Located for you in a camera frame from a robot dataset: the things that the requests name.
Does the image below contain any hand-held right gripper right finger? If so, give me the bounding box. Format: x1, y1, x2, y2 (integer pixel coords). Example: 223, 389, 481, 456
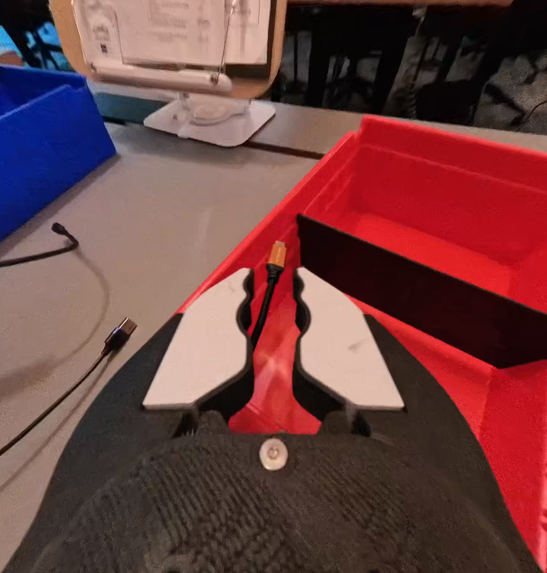
292, 267, 406, 422

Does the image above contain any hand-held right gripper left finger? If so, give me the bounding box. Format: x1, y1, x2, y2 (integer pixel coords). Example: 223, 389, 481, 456
141, 267, 256, 419

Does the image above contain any thin black cable metal plug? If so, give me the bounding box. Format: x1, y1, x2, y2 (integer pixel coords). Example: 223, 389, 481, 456
0, 317, 138, 466

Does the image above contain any black cable with orange plug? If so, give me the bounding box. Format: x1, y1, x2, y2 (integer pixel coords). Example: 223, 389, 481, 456
250, 240, 287, 354

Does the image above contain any red plastic bin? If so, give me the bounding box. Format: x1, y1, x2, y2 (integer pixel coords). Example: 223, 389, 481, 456
173, 114, 547, 573

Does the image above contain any blue plastic bin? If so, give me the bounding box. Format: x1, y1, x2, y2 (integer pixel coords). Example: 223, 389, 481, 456
0, 65, 117, 252

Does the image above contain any grey desk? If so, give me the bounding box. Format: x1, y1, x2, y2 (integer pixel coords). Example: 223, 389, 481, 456
0, 101, 547, 573

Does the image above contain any black bin divider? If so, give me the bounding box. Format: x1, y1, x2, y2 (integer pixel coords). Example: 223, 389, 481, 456
297, 214, 547, 370

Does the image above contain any printed instruction sheet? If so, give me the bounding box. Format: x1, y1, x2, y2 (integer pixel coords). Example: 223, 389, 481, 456
72, 0, 272, 68

